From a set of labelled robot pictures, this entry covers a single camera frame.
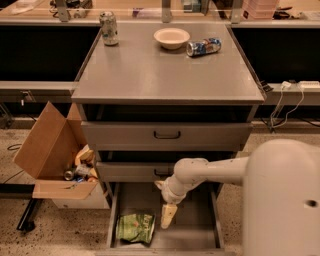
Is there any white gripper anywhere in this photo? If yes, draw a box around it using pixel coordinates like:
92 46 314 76
154 177 187 229

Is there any green jalapeno chip bag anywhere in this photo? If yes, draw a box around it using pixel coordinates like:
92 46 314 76
116 214 155 244

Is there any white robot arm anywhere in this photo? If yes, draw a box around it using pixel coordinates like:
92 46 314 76
156 139 320 256

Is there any grey bottom drawer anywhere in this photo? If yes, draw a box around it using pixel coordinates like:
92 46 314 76
96 183 235 256

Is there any grey top drawer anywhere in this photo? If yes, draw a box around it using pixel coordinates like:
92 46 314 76
81 122 252 152

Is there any grey drawer cabinet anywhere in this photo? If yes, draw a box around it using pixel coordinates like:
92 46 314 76
70 22 266 201

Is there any small silver can in box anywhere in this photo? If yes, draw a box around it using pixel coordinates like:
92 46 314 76
64 170 75 181

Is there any brown cardboard box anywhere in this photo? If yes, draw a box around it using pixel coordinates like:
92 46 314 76
14 102 97 200

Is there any black metal floor stand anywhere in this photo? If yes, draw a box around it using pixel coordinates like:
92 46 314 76
0 183 43 234

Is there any blue crushed soda can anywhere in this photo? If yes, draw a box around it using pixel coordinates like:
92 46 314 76
186 38 222 57

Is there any white power strip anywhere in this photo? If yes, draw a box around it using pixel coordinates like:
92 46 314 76
298 81 320 89

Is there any white green soda can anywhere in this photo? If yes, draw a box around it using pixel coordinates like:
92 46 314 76
99 11 119 46

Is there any pink plastic container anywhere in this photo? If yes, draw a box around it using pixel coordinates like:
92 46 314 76
242 0 279 20

